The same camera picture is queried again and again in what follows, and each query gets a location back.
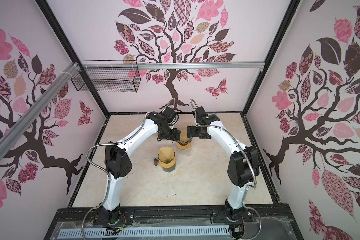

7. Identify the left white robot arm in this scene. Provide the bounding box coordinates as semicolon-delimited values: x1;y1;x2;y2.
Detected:
92;107;181;225

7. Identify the black wire basket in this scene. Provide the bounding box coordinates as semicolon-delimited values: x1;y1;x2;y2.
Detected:
71;60;142;93

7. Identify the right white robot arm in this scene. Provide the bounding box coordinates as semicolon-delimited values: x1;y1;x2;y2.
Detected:
187;112;260;222

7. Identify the aluminium rail left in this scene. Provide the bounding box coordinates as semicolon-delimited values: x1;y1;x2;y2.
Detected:
0;63;80;161

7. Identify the white cable duct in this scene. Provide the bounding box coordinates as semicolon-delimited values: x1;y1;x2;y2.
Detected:
57;226;231;240

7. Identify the brown paper coffee filter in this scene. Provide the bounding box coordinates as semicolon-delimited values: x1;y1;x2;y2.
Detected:
158;147;176;164

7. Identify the grey glass carafe mug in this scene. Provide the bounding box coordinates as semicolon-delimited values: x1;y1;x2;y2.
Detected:
154;159;176;173

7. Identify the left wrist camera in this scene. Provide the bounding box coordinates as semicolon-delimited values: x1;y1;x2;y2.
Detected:
161;107;179;126

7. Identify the aluminium rail back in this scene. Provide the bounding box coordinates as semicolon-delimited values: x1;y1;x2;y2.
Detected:
133;62;265;70

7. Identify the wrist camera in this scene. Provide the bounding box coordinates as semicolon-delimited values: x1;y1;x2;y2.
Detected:
161;107;179;126
193;107;210;126

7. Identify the aluminium rail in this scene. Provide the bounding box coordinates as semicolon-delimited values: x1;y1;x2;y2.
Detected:
133;62;265;70
0;63;80;161

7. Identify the right metal conduit cable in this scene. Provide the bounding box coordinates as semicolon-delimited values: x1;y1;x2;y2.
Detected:
189;98;262;240

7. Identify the left metal conduit cable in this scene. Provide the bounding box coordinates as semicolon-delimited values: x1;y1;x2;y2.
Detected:
80;97;176;240

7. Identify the black base frame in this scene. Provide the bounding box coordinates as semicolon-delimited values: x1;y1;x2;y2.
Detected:
45;204;303;240

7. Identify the metal conduit cable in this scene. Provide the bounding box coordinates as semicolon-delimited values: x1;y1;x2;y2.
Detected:
189;98;262;240
80;97;176;240

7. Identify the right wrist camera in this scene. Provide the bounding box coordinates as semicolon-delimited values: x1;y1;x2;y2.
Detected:
193;107;210;126

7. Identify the wooden ring holder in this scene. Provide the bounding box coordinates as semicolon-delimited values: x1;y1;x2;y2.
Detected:
176;143;191;150
159;159;176;169

